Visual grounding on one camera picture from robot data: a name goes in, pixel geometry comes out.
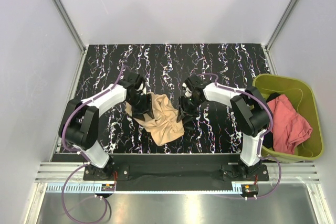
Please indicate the aluminium corner post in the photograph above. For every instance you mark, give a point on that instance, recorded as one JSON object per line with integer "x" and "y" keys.
{"x": 69, "y": 24}
{"x": 283, "y": 20}

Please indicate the beige t shirt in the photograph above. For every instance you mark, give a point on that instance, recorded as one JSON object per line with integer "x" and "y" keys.
{"x": 164, "y": 127}

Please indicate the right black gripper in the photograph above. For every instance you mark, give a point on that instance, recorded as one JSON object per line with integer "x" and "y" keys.
{"x": 190, "y": 115}

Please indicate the left aluminium corner post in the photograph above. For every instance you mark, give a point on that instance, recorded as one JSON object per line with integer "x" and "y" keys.
{"x": 69, "y": 24}

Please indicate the right small controller board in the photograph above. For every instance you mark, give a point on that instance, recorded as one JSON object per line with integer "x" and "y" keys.
{"x": 250, "y": 188}

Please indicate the olive green plastic bin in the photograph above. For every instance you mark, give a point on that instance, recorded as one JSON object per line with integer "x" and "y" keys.
{"x": 302, "y": 99}

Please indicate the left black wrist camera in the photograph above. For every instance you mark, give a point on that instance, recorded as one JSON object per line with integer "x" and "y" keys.
{"x": 139, "y": 84}

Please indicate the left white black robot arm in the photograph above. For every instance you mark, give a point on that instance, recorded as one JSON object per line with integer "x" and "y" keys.
{"x": 80, "y": 123}

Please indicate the right aluminium corner post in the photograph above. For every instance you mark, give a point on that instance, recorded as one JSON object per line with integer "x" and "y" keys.
{"x": 283, "y": 20}

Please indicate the small controller board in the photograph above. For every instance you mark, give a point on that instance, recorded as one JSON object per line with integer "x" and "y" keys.
{"x": 250, "y": 188}
{"x": 108, "y": 187}

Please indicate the black t shirt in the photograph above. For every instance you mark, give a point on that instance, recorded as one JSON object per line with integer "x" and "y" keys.
{"x": 268, "y": 138}

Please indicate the aluminium frame rail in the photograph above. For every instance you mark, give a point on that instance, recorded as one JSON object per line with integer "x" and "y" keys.
{"x": 75, "y": 179}

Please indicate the left small controller board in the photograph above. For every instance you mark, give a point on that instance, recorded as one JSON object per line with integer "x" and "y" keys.
{"x": 108, "y": 187}

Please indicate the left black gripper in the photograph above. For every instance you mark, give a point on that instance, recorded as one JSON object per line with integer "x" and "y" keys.
{"x": 138, "y": 113}

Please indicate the pink t shirt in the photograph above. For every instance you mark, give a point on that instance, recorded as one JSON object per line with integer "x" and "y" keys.
{"x": 290, "y": 129}

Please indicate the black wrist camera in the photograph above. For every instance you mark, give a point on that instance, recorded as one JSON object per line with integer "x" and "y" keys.
{"x": 139, "y": 84}
{"x": 189, "y": 87}

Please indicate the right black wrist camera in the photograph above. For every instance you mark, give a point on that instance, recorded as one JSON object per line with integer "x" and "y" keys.
{"x": 189, "y": 87}

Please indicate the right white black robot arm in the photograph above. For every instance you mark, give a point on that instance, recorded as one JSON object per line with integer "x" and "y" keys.
{"x": 251, "y": 113}

